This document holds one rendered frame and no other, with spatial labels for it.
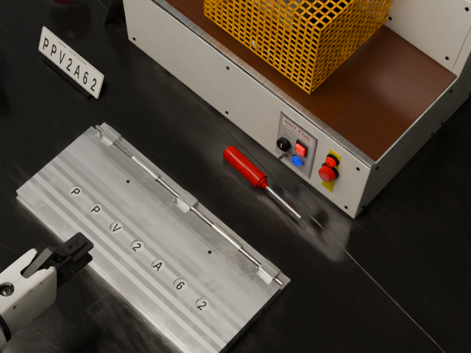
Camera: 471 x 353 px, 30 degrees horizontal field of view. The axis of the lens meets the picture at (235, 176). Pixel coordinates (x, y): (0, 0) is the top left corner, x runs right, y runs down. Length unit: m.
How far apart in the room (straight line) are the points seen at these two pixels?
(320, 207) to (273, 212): 0.08
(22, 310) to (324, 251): 0.54
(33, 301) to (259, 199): 0.48
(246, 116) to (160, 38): 0.21
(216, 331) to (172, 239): 0.17
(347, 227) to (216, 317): 0.29
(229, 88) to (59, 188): 0.33
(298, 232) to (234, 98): 0.25
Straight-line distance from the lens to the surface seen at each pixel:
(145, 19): 1.58
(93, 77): 1.61
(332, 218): 1.52
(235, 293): 1.41
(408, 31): 1.47
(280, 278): 1.45
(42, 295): 1.24
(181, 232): 1.46
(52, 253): 1.22
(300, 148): 1.44
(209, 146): 1.57
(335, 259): 1.49
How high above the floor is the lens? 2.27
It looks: 63 degrees down
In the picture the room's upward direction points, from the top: 3 degrees clockwise
